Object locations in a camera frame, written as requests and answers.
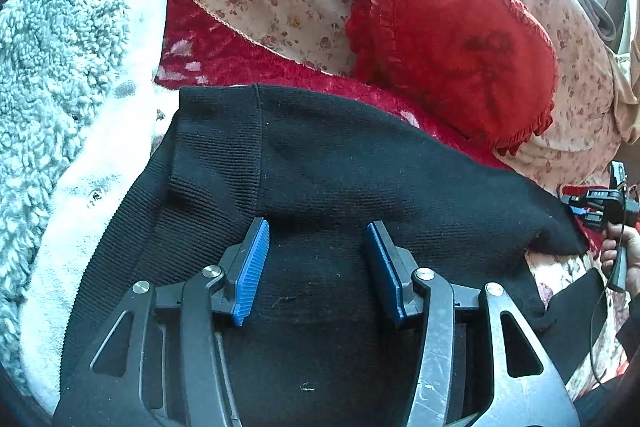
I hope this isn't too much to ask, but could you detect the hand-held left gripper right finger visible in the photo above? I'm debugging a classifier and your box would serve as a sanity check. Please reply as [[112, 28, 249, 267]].
[[366, 221, 581, 427]]

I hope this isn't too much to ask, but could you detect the beige folded cloth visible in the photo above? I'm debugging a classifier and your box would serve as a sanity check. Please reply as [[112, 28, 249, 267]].
[[560, 0, 621, 44]]

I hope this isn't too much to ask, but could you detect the white fleece jacket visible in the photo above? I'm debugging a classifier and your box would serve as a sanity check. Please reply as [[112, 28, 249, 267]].
[[0, 0, 173, 413]]

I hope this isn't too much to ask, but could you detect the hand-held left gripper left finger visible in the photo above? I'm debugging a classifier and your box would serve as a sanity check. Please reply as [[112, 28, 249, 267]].
[[52, 217, 271, 427]]

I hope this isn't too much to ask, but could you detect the red plush blanket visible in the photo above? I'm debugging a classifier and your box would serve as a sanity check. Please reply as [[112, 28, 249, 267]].
[[154, 0, 621, 258]]

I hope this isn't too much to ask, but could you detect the red ruffled pillow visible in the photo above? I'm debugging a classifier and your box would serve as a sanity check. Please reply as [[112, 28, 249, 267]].
[[344, 0, 559, 158]]

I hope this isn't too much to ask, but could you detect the person's right hand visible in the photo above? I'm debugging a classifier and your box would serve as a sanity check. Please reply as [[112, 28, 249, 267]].
[[599, 223, 640, 298]]

